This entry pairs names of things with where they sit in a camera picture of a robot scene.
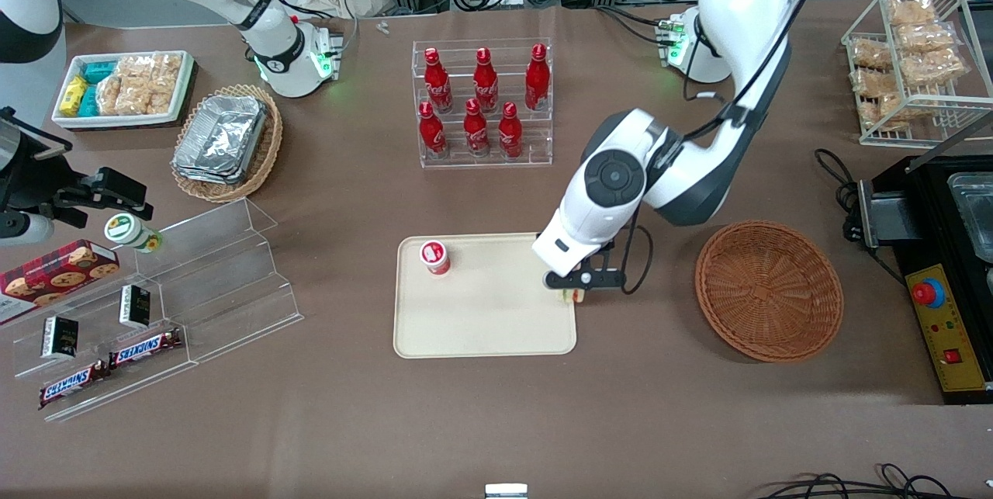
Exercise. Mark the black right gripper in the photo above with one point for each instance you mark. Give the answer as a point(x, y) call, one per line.
point(23, 171)

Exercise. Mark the triangle sandwich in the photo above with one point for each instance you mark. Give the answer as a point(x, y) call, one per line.
point(572, 297)

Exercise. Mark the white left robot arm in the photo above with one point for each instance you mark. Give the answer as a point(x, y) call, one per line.
point(745, 10)

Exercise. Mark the beige plastic tray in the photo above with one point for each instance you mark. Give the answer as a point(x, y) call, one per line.
point(481, 313)

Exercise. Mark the white rectangular snack tray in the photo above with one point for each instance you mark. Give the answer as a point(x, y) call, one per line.
point(77, 121)

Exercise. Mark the oval tan wicker basket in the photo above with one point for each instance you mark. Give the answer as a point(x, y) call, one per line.
point(268, 146)

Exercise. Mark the round brown wicker basket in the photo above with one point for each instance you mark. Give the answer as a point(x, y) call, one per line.
point(768, 289)

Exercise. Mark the clear glass tray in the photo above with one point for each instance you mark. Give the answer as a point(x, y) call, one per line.
point(973, 212)

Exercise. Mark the green white lidded cup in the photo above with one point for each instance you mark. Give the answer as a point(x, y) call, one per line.
point(124, 229)

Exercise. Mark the small black box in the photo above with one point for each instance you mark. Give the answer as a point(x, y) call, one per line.
point(135, 306)
point(60, 337)

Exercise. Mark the clear acrylic stepped shelf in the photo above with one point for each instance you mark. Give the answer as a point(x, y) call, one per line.
point(233, 282)
point(101, 305)

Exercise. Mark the stack of foil trays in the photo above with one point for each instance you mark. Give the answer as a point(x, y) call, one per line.
point(221, 138)

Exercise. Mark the red plaid cookie box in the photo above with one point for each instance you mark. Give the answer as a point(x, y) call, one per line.
point(54, 274)

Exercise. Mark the clear rice cracker packet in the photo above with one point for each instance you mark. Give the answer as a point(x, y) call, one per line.
point(927, 37)
point(136, 67)
point(870, 54)
point(167, 67)
point(110, 95)
point(911, 12)
point(896, 109)
point(147, 98)
point(931, 68)
point(873, 84)

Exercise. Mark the teal snack packet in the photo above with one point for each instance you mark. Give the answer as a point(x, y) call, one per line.
point(99, 71)
point(89, 101)

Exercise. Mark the snickers chocolate bar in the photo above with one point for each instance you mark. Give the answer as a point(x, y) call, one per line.
point(74, 384)
point(146, 348)

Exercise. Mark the yellow snack packet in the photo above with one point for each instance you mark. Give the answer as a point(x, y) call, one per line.
point(74, 95)

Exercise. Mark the red white lidded cup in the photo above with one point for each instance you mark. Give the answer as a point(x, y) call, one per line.
point(435, 257)

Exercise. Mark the clear acrylic bottle rack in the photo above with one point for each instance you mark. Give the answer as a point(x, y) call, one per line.
point(535, 138)

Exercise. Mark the red cola bottle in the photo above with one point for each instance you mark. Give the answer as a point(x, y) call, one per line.
point(537, 80)
point(438, 84)
point(510, 133)
point(432, 133)
point(476, 130)
point(486, 84)

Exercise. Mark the grey black adapter box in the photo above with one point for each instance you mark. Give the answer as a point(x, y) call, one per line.
point(892, 220)

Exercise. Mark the red emergency stop button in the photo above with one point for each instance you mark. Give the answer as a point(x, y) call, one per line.
point(928, 293)

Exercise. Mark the black appliance housing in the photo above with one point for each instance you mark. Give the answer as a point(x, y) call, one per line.
point(931, 212)

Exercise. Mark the yellow control panel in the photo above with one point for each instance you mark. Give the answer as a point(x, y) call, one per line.
point(950, 328)

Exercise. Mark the grey metal lid bar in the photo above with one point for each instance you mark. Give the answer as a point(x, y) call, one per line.
point(950, 146)

